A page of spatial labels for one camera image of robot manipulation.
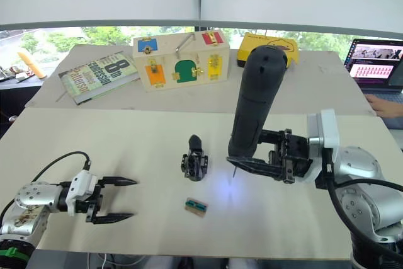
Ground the person's bare hand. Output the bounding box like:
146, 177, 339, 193
366, 93, 403, 118

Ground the green strap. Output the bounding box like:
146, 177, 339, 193
0, 247, 25, 260

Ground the black loose gripper body assembly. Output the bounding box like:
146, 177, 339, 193
180, 151, 210, 183

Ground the open laptop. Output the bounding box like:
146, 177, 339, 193
343, 38, 403, 94

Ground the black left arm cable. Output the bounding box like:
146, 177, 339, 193
30, 151, 93, 185

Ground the black side table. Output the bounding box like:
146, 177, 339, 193
0, 75, 44, 139

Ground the green part on wooden block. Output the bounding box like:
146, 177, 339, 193
183, 197, 209, 219

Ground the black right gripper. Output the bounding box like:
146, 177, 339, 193
226, 128, 314, 185

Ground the wooden lock box with latches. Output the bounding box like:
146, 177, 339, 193
132, 29, 230, 93

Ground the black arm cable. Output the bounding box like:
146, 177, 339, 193
324, 149, 403, 259
30, 151, 93, 185

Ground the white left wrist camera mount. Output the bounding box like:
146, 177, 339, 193
65, 169, 98, 217

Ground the thin white cable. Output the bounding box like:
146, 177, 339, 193
88, 253, 149, 269

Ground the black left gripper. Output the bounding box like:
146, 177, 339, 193
74, 175, 139, 226

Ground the paperback book with green cover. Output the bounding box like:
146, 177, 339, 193
58, 53, 141, 106

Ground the black electric screwdriver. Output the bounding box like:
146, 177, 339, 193
226, 45, 289, 179

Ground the yellow cardboard box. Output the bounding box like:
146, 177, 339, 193
236, 31, 301, 69

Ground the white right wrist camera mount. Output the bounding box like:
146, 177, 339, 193
295, 108, 341, 185

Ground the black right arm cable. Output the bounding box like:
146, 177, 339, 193
324, 149, 403, 259

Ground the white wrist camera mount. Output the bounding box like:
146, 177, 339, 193
65, 169, 98, 217
295, 108, 341, 185

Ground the tan wooden cylinder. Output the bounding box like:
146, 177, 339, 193
16, 51, 48, 79

